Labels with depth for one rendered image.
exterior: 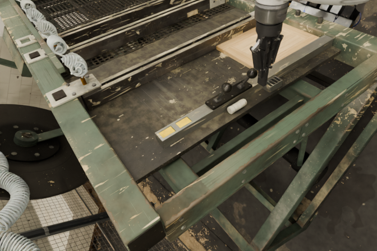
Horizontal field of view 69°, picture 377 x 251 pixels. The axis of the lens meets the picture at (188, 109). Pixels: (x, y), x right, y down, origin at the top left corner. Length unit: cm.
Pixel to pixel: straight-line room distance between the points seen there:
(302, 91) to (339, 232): 149
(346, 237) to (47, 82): 221
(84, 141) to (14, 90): 553
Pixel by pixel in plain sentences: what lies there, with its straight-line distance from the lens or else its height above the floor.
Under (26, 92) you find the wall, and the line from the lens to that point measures 647.
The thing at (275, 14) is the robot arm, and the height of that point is 159.
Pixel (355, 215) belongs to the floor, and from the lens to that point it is 243.
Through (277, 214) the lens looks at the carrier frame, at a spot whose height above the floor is 79.
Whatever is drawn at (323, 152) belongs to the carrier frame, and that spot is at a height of 79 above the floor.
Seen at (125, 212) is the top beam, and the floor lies 189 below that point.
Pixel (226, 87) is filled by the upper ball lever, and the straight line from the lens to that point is 92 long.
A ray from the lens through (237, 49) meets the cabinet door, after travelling 137.
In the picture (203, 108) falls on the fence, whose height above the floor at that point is 152.
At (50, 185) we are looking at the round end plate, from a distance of 144.
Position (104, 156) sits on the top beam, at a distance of 85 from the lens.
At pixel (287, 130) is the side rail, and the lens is 94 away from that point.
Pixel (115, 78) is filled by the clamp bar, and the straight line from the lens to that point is 120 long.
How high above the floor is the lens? 227
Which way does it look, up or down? 45 degrees down
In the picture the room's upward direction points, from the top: 87 degrees counter-clockwise
